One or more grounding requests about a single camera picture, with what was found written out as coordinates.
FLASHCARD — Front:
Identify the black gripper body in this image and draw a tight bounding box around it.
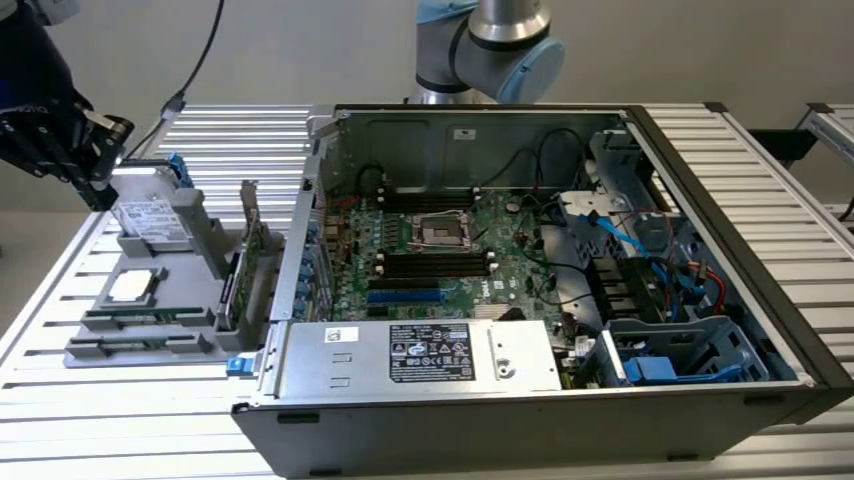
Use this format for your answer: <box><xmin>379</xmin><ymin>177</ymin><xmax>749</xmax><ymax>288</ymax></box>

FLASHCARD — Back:
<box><xmin>0</xmin><ymin>18</ymin><xmax>96</xmax><ymax>177</ymax></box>

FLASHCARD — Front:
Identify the green RAM stick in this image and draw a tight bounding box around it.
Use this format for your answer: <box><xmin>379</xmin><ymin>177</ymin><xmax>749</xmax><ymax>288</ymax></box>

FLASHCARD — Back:
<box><xmin>83</xmin><ymin>306</ymin><xmax>205</xmax><ymax>325</ymax></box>

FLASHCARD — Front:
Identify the small disk white label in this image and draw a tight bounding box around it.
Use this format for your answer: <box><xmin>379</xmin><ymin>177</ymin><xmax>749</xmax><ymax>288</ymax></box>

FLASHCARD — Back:
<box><xmin>109</xmin><ymin>198</ymin><xmax>193</xmax><ymax>246</ymax></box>

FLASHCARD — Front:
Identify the silver CPU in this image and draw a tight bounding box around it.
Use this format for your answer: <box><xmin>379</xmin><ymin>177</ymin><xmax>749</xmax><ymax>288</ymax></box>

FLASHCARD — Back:
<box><xmin>105</xmin><ymin>269</ymin><xmax>167</xmax><ymax>304</ymax></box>

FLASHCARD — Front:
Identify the grey parts rack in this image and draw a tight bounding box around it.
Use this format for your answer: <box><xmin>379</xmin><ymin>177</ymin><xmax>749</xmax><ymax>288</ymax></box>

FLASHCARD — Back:
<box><xmin>61</xmin><ymin>167</ymin><xmax>289</xmax><ymax>370</ymax></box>

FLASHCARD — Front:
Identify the graphics card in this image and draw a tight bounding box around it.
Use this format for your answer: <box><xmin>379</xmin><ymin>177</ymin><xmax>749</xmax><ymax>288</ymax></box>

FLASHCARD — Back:
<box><xmin>215</xmin><ymin>179</ymin><xmax>269</xmax><ymax>332</ymax></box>

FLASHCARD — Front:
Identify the blue case latch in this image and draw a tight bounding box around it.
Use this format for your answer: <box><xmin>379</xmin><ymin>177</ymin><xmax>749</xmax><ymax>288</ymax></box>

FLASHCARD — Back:
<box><xmin>224</xmin><ymin>351</ymin><xmax>259</xmax><ymax>377</ymax></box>

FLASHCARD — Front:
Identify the black expansion slot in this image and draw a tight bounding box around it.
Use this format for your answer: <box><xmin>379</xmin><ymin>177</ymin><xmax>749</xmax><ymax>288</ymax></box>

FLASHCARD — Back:
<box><xmin>368</xmin><ymin>279</ymin><xmax>443</xmax><ymax>292</ymax></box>

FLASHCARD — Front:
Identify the CPU socket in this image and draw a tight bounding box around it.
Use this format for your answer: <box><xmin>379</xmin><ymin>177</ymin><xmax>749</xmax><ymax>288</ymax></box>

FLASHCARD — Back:
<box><xmin>399</xmin><ymin>209</ymin><xmax>483</xmax><ymax>254</ymax></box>

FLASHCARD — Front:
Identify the blue expansion slot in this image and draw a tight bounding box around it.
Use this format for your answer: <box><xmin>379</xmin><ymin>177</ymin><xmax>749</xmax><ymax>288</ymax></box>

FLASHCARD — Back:
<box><xmin>364</xmin><ymin>291</ymin><xmax>447</xmax><ymax>306</ymax></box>

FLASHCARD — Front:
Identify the silver power supply unit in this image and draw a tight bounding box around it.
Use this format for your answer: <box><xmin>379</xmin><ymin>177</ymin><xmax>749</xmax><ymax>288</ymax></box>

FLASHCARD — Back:
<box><xmin>264</xmin><ymin>319</ymin><xmax>563</xmax><ymax>402</ymax></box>

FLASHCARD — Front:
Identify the green motherboard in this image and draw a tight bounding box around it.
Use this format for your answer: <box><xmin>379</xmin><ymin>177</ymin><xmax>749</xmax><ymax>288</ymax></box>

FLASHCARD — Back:
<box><xmin>319</xmin><ymin>187</ymin><xmax>583</xmax><ymax>342</ymax></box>

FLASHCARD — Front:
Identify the silver disk bay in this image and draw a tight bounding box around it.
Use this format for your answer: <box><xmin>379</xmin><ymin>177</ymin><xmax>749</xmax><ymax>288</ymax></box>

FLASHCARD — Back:
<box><xmin>556</xmin><ymin>188</ymin><xmax>635</xmax><ymax>227</ymax></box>

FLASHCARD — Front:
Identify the black open PC case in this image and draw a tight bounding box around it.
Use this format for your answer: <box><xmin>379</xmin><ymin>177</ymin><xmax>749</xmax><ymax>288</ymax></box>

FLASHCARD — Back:
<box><xmin>229</xmin><ymin>102</ymin><xmax>854</xmax><ymax>474</ymax></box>

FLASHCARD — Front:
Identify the grey disk bay blue lever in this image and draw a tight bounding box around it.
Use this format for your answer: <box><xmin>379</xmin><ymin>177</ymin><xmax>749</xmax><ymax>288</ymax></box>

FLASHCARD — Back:
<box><xmin>602</xmin><ymin>314</ymin><xmax>790</xmax><ymax>389</ymax></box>

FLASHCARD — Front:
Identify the black table connector block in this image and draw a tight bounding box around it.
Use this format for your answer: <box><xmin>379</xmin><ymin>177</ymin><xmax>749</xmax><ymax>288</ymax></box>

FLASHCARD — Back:
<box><xmin>745</xmin><ymin>128</ymin><xmax>817</xmax><ymax>162</ymax></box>

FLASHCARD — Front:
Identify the silver disk blue rail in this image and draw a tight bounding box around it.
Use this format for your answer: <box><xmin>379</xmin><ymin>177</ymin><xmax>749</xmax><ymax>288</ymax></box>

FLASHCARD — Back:
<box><xmin>116</xmin><ymin>152</ymin><xmax>196</xmax><ymax>202</ymax></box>

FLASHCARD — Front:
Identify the black camera cable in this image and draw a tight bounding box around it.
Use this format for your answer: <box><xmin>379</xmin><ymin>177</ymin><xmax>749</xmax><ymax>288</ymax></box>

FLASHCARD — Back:
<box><xmin>135</xmin><ymin>0</ymin><xmax>225</xmax><ymax>157</ymax></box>

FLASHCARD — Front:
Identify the short black wire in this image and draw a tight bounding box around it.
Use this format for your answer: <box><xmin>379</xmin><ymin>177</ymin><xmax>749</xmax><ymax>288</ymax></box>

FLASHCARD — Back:
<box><xmin>355</xmin><ymin>164</ymin><xmax>390</xmax><ymax>192</ymax></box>

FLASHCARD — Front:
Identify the long black wire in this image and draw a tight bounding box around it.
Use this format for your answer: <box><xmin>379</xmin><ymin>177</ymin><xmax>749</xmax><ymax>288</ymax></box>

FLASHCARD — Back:
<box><xmin>491</xmin><ymin>127</ymin><xmax>596</xmax><ymax>194</ymax></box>

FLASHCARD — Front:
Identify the blue wire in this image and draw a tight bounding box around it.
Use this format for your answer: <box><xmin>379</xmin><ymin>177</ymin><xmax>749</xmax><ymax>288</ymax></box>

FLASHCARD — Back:
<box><xmin>584</xmin><ymin>211</ymin><xmax>676</xmax><ymax>321</ymax></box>

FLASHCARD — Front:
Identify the red wire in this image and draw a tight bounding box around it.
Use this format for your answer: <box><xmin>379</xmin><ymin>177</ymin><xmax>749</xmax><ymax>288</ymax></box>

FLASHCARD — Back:
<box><xmin>692</xmin><ymin>263</ymin><xmax>730</xmax><ymax>302</ymax></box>

